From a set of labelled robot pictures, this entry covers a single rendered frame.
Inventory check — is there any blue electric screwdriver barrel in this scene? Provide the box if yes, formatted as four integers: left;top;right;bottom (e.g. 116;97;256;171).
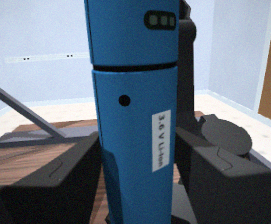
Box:
84;0;179;224

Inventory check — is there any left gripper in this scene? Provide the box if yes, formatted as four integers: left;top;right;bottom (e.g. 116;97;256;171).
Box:
105;213;180;224

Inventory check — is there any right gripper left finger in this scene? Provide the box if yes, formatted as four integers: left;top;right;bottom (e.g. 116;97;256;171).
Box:
0;131;102;224

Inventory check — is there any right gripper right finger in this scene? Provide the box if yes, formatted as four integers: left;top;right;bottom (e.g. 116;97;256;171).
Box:
174;127;271;224

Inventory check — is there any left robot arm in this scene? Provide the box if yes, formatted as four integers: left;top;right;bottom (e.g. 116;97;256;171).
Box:
171;0;253;224

